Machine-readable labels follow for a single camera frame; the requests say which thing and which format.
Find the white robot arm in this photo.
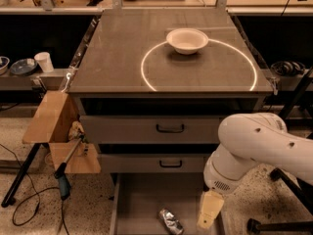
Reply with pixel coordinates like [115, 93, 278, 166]
[198, 113, 313, 230]

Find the grey bottom drawer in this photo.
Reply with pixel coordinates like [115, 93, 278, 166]
[110, 173, 226, 235]

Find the grey drawer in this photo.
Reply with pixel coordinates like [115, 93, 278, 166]
[80, 116, 221, 144]
[110, 173, 226, 235]
[99, 154, 208, 173]

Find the grey top drawer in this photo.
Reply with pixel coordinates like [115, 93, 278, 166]
[80, 116, 221, 144]

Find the grey drawer cabinet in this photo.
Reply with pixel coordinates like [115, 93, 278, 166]
[67, 7, 274, 181]

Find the grey middle drawer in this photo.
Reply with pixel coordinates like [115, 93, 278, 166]
[99, 154, 208, 173]

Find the white bowl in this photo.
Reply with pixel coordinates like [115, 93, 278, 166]
[166, 28, 208, 55]

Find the wooden side shelf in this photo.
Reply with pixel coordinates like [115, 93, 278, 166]
[22, 91, 101, 174]

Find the black table leg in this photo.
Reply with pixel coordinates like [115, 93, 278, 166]
[1, 143, 41, 208]

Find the white paper cup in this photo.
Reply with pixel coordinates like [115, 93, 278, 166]
[34, 52, 54, 72]

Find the blue plate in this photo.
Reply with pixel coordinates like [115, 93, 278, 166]
[10, 58, 37, 76]

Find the small bowl at left edge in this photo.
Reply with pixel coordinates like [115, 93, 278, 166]
[0, 56, 10, 75]

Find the black coiled cable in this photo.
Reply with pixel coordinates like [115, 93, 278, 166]
[270, 60, 307, 77]

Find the blue handled tool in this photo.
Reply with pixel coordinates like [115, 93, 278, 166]
[54, 137, 83, 201]

